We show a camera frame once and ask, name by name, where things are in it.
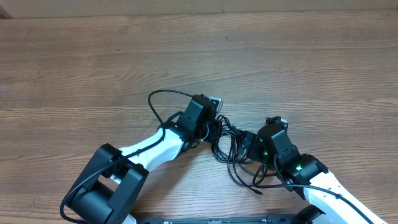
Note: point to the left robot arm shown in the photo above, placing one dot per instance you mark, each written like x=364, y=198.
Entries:
x=108, y=186

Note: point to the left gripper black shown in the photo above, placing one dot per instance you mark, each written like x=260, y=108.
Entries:
x=214, y=136

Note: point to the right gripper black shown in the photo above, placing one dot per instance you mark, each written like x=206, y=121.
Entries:
x=254, y=154

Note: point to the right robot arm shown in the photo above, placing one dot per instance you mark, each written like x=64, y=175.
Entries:
x=304, y=174

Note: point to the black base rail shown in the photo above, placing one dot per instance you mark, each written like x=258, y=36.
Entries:
x=269, y=219

